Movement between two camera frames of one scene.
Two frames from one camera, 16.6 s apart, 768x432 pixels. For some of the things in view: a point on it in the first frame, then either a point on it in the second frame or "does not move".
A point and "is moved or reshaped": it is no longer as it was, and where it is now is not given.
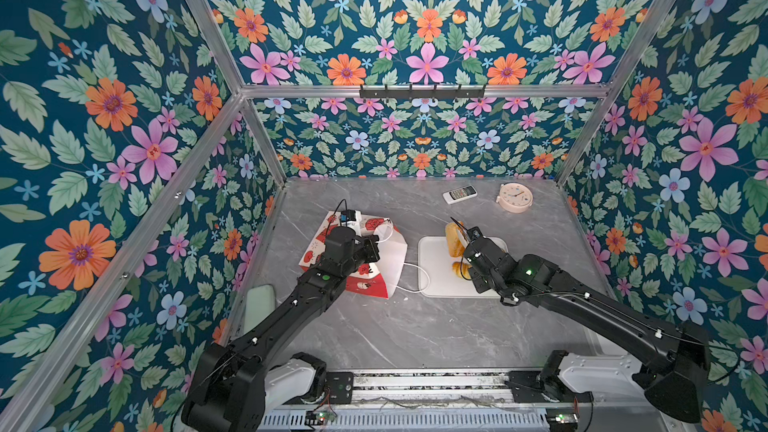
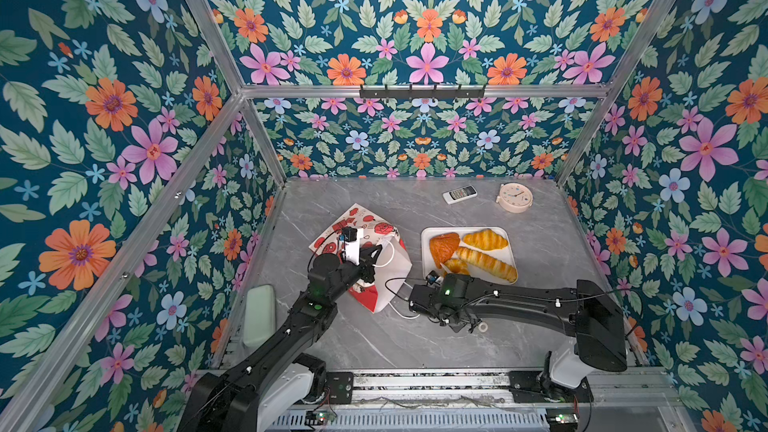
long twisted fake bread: (455, 242) is moved or reshaped
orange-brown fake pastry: (462, 269) -> (443, 247)
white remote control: (456, 195) does not move
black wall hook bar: (421, 94) does not move
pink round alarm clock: (514, 197) does not move
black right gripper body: (479, 285) -> (459, 327)
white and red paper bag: (378, 278) is moved or reshaped
